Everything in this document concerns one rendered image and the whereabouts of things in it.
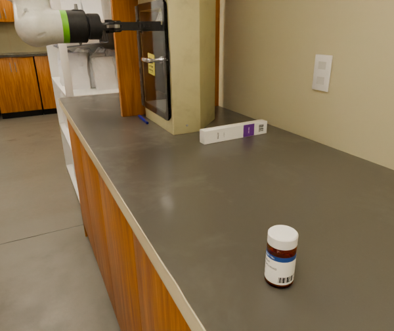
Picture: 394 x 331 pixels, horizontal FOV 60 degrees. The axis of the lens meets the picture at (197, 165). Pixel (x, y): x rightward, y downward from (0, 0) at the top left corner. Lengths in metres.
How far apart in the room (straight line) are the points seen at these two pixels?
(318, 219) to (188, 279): 0.31
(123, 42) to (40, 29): 0.50
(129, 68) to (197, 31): 0.42
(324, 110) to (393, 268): 0.70
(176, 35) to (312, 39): 0.45
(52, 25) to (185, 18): 0.41
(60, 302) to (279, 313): 1.61
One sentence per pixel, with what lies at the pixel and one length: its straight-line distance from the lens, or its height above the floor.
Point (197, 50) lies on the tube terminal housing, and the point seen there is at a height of 1.23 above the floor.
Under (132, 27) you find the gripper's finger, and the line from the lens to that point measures 1.16.
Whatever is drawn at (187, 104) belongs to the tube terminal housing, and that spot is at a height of 1.05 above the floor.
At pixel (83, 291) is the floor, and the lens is 2.04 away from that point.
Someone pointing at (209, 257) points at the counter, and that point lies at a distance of 0.60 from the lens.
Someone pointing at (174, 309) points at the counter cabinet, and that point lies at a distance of 0.71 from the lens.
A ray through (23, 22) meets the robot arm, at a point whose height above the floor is 1.32.
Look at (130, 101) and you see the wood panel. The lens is 1.56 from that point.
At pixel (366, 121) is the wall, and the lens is 1.13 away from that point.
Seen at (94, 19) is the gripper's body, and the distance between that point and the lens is 1.15.
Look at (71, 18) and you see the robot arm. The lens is 1.13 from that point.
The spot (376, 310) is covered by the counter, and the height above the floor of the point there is 0.94.
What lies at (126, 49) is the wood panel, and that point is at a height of 1.22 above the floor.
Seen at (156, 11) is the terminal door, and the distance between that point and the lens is 1.26.
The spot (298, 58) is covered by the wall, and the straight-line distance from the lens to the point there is 1.31.
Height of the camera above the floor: 1.30
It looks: 22 degrees down
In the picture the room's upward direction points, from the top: 1 degrees counter-clockwise
